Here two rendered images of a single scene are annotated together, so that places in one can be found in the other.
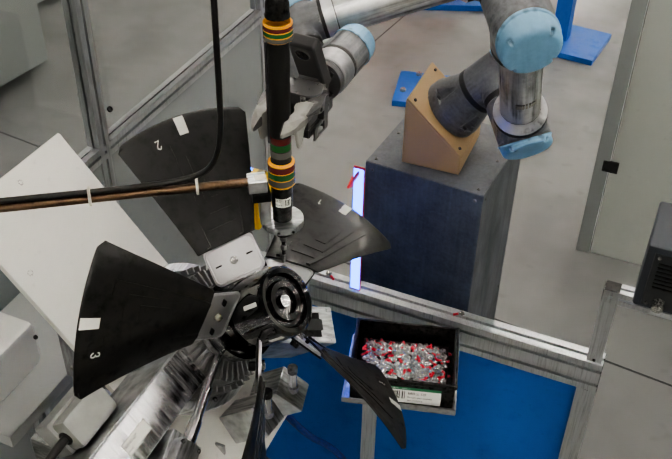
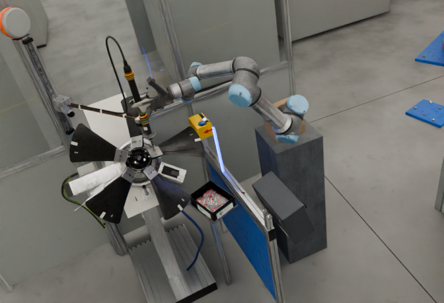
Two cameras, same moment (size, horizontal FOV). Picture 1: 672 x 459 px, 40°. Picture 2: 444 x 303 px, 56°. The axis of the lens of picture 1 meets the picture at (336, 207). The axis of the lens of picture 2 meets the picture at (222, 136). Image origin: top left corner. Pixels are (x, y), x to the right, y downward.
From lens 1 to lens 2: 1.59 m
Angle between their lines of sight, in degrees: 39
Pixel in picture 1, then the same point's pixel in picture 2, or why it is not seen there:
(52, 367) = not seen: hidden behind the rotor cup
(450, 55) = not seen: outside the picture
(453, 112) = not seen: hidden behind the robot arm
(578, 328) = (399, 241)
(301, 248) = (167, 146)
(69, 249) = (111, 125)
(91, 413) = (86, 169)
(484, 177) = (285, 147)
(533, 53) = (238, 100)
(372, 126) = (386, 121)
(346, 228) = (189, 145)
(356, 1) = (205, 68)
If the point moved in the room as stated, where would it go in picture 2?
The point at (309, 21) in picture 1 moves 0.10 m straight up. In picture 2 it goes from (193, 72) to (189, 55)
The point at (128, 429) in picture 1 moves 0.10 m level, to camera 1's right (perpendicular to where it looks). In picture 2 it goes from (90, 177) to (100, 183)
